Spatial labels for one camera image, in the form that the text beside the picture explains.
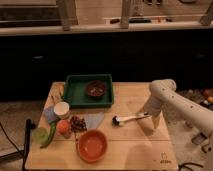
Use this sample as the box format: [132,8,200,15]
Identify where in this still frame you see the orange fruit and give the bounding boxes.
[56,120,71,136]

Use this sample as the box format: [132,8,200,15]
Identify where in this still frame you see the dark red bowl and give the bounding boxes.
[85,80,106,98]

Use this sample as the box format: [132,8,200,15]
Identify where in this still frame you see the black stand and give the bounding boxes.
[22,119,35,171]

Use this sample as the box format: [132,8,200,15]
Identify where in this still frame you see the blue sponge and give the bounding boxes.
[43,106,59,124]

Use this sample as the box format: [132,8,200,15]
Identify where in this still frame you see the orange bowl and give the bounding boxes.
[77,130,108,163]

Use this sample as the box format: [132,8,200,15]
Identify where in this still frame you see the green round lid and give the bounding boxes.
[32,127,48,144]

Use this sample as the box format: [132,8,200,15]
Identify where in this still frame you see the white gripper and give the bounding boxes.
[143,95,163,128]

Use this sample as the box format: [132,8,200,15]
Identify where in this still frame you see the white cup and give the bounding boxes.
[54,102,70,119]

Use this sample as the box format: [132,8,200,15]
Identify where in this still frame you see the light blue cloth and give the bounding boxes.
[84,112,105,130]

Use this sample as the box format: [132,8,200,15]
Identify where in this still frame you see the green plastic tray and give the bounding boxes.
[63,74,114,108]

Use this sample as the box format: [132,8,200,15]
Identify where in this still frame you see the green pepper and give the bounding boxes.
[40,122,56,148]

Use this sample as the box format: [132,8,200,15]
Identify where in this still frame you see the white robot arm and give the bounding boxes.
[143,79,213,171]

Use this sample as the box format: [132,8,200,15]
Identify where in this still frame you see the dark grape bunch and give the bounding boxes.
[70,116,87,132]

